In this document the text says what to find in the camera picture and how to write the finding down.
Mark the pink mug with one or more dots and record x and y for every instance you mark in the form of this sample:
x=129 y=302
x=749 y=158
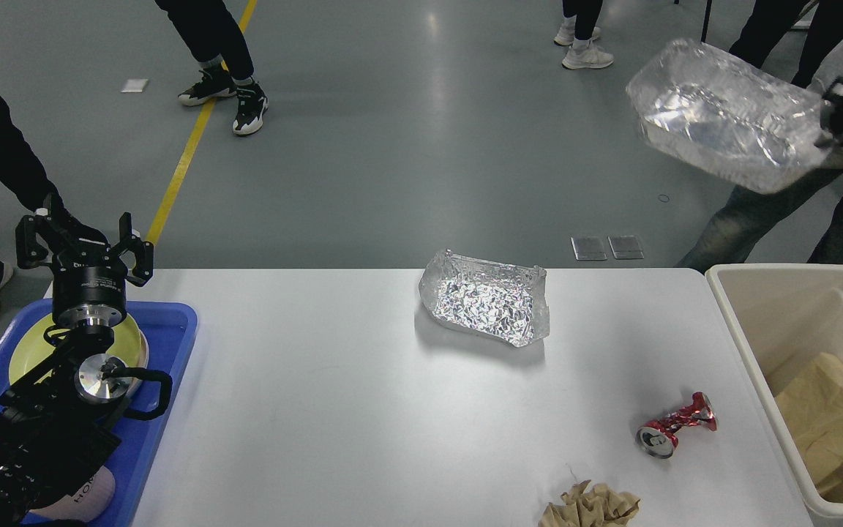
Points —
x=89 y=502

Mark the foil sheet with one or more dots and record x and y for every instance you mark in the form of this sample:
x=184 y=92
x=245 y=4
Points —
x=497 y=300
x=717 y=113

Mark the beige plastic bin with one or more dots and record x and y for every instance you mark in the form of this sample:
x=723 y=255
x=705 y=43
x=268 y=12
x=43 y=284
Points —
x=782 y=316

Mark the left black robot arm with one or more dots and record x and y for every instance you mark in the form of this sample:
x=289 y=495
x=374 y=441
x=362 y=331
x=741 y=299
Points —
x=57 y=420

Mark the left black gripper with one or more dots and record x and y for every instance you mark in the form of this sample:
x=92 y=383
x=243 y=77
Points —
x=90 y=294

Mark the person in black sneakers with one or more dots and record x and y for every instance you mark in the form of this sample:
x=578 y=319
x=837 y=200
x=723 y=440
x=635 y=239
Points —
x=218 y=46

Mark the brown paper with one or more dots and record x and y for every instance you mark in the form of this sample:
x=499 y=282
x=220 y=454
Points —
x=591 y=505

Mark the metal floor plate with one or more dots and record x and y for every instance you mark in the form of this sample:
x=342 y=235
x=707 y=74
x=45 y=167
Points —
x=588 y=248
x=626 y=247

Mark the person in white sneakers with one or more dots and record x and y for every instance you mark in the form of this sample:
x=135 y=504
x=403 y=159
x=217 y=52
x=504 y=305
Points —
x=578 y=31

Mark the yellow plate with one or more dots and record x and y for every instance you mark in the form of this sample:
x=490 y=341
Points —
x=129 y=340

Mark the crushed red can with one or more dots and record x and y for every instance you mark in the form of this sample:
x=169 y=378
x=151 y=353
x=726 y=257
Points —
x=658 y=437

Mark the brown paper bag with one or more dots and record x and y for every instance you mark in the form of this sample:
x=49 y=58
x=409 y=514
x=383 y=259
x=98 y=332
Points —
x=812 y=408

